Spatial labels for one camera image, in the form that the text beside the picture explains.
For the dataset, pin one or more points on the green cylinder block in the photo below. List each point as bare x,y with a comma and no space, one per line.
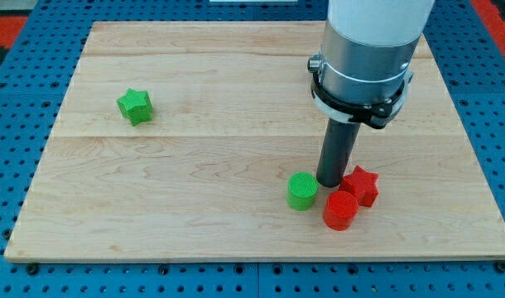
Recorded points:
302,189

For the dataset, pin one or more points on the light wooden board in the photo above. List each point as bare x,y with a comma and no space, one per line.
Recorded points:
232,119

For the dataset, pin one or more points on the red star block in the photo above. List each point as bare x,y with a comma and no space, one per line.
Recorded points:
362,184

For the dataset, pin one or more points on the green star block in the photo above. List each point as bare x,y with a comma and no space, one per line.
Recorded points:
135,106

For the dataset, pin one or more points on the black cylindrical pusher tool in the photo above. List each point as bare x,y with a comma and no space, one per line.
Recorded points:
336,150

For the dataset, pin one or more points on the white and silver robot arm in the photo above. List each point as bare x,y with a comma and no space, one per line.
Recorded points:
361,72

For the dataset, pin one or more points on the red cylinder block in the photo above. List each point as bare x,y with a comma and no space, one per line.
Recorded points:
340,210

